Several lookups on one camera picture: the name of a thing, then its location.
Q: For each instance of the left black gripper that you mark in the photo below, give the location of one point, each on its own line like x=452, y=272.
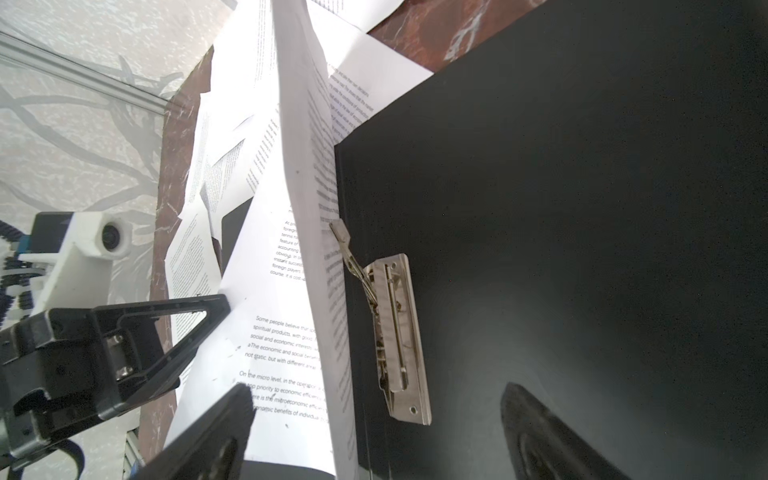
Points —
x=54, y=366

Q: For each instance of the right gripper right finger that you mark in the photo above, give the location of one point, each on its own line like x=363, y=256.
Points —
x=542, y=446

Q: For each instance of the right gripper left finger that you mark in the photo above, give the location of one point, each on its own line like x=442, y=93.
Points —
x=213, y=447

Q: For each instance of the printed paper sheet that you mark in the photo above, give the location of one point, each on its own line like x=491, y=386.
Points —
x=191, y=266
x=286, y=337

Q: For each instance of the black folder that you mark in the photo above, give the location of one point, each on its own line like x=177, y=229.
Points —
x=583, y=201

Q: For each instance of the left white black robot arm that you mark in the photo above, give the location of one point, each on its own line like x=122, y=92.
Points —
x=182, y=326

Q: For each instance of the printed paper under left arm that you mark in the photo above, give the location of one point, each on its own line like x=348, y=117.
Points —
x=237, y=152

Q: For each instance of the silver metal folder clip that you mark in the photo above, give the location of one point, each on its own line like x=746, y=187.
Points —
x=388, y=286

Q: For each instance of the printed paper middle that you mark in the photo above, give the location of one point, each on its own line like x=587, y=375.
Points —
x=365, y=75

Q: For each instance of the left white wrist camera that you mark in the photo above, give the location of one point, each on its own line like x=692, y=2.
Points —
x=72, y=256

